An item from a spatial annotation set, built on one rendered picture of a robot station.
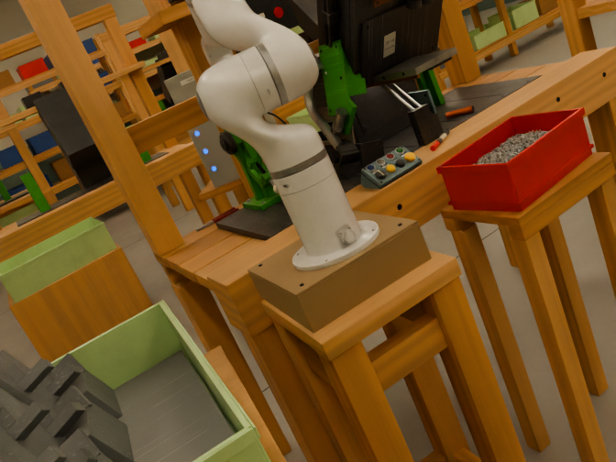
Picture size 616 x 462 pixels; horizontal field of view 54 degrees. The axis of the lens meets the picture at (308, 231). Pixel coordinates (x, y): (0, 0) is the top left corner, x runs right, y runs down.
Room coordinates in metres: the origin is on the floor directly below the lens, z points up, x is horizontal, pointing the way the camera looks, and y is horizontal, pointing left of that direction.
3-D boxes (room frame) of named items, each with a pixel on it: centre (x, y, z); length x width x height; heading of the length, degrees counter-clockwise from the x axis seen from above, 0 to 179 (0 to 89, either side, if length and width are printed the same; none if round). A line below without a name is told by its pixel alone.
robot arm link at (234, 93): (1.18, 0.00, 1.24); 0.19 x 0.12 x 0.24; 94
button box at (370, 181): (1.59, -0.27, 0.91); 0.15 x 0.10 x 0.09; 113
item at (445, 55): (1.88, -0.44, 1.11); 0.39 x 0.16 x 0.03; 23
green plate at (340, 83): (1.85, -0.28, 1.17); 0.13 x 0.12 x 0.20; 113
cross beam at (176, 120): (2.27, -0.18, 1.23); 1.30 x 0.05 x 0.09; 113
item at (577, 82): (1.68, -0.44, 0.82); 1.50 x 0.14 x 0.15; 113
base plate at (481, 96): (1.94, -0.33, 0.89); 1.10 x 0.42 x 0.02; 113
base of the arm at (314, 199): (1.18, -0.04, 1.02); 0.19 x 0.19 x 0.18
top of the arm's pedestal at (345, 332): (1.17, -0.04, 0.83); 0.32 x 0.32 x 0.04; 19
